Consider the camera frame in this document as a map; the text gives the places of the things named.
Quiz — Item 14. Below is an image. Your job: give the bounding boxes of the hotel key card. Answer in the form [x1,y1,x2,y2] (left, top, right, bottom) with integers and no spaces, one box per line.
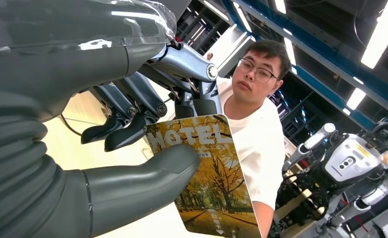
[144,114,262,238]

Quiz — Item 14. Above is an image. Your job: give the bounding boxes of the person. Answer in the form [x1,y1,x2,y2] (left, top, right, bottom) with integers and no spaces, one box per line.
[215,39,293,238]

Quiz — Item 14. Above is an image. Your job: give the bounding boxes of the eyeglasses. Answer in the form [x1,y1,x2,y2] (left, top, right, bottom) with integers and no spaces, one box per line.
[236,58,280,84]

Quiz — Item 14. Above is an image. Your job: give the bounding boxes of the standing humanoid robot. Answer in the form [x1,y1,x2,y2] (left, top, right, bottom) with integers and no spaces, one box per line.
[280,119,388,238]

